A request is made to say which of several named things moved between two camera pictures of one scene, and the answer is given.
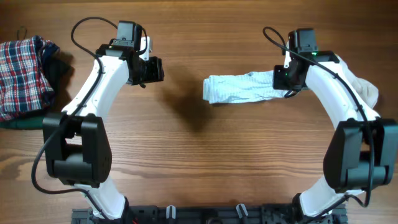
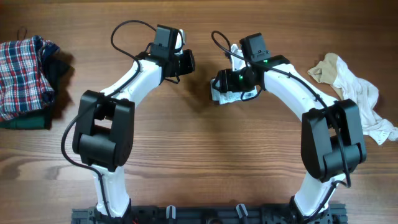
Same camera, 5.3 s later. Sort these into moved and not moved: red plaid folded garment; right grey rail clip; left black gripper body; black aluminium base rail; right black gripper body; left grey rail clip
Moved: right black gripper body; left black gripper body
Not moved: black aluminium base rail; right grey rail clip; left grey rail clip; red plaid folded garment
